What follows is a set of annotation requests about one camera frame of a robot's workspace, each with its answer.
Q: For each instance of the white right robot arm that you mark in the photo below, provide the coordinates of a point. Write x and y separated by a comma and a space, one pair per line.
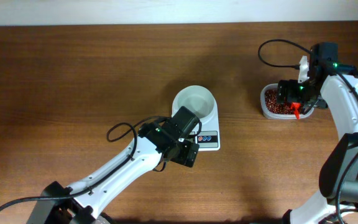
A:
334, 86

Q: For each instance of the clear plastic bean container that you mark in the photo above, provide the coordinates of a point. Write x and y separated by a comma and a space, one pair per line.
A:
270, 115

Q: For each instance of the white digital kitchen scale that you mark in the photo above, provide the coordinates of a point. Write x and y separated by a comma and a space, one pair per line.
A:
209, 138

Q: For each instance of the red adzuki beans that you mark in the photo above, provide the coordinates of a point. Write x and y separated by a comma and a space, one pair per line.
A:
273, 106

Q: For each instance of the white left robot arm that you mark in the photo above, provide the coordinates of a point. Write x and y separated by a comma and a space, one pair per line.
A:
158, 140

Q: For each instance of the white round bowl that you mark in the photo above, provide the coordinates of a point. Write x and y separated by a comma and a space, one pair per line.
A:
198, 99

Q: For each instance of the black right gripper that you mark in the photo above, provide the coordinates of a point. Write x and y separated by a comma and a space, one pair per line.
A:
289, 95

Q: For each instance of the orange measuring scoop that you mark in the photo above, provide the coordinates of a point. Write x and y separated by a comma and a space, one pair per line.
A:
296, 109

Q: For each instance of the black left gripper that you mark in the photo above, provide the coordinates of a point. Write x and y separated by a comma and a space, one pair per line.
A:
183, 158

